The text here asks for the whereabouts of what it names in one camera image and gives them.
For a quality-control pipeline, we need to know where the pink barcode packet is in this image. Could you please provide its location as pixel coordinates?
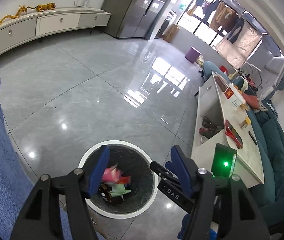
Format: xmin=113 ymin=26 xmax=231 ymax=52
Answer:
xmin=101 ymin=165 xmax=131 ymax=185

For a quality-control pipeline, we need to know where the teal sofa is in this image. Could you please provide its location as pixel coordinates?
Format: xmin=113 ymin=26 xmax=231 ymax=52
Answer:
xmin=199 ymin=61 xmax=284 ymax=228

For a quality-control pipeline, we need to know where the grey double door refrigerator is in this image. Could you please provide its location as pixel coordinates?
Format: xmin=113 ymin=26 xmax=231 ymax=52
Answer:
xmin=102 ymin=0 xmax=168 ymax=39

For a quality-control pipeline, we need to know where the purple square stool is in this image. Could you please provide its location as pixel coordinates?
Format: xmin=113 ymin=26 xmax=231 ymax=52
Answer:
xmin=185 ymin=47 xmax=201 ymax=63

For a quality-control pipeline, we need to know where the white coffee table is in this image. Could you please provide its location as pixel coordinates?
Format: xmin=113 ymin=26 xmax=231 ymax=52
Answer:
xmin=191 ymin=72 xmax=264 ymax=188

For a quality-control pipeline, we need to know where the green paper trash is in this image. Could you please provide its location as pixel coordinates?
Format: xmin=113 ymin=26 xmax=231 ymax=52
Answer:
xmin=109 ymin=184 xmax=131 ymax=201

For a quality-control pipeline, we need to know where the white round trash bin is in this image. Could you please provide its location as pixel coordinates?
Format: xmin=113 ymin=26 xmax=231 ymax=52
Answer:
xmin=79 ymin=140 xmax=158 ymax=219

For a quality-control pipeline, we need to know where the white tv cabinet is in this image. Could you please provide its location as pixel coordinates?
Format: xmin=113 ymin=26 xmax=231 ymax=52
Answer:
xmin=0 ymin=8 xmax=111 ymax=55

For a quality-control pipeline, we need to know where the golden tiger figurine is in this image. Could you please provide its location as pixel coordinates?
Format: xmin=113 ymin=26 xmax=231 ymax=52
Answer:
xmin=35 ymin=2 xmax=57 ymax=12

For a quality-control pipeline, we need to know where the washing machine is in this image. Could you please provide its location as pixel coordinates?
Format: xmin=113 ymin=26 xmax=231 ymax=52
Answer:
xmin=158 ymin=10 xmax=177 ymax=37

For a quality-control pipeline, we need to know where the golden dragon figurine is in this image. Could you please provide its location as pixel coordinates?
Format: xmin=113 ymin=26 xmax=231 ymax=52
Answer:
xmin=0 ymin=5 xmax=28 ymax=25

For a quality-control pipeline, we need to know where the cardboard box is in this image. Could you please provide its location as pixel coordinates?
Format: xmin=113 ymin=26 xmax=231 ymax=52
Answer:
xmin=163 ymin=24 xmax=179 ymax=43

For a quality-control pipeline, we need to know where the blue fluffy bed blanket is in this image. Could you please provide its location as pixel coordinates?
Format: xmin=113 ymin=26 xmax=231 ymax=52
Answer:
xmin=0 ymin=59 xmax=103 ymax=240

